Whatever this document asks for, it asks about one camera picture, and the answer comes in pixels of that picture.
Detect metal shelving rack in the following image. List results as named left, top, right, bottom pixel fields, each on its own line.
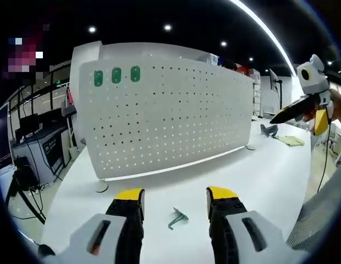
left=252, top=82, right=263, bottom=119

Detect black chair armrest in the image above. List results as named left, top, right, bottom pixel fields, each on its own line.
left=37, top=243, right=56, bottom=259

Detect person's right hand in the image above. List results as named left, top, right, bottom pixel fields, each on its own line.
left=329, top=90, right=341, bottom=122

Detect grey mesh office chair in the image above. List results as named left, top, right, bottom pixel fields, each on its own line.
left=285, top=164, right=341, bottom=252

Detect dark grey curved bracket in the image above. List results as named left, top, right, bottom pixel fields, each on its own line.
left=260, top=124, right=278, bottom=138

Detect yellow cloth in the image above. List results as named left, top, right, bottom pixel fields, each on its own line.
left=277, top=134, right=305, bottom=147

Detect black bag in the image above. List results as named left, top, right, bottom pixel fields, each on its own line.
left=15, top=156, right=39, bottom=190

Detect black monitor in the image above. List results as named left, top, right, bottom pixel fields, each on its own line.
left=15, top=114, right=41, bottom=141

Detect long ceiling light strip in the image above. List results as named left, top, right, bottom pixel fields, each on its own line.
left=228, top=0, right=298, bottom=80

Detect white perforated mounting plate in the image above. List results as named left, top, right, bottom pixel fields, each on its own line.
left=78, top=56, right=256, bottom=193

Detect grey counter desk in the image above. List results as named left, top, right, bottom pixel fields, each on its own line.
left=10, top=120, right=72, bottom=182

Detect round ceiling spotlights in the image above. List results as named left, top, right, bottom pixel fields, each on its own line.
left=87, top=24, right=255, bottom=63

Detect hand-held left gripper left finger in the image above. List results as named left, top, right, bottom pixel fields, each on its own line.
left=62, top=188, right=145, bottom=264

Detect silver desktop monitor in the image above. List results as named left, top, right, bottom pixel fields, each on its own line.
left=0, top=103, right=16, bottom=173

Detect black stand legs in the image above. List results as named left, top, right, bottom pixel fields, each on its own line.
left=5, top=156, right=47, bottom=225

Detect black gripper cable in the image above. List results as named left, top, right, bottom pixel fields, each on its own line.
left=316, top=108, right=332, bottom=193

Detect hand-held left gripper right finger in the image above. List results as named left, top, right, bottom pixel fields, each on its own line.
left=206, top=186, right=284, bottom=264

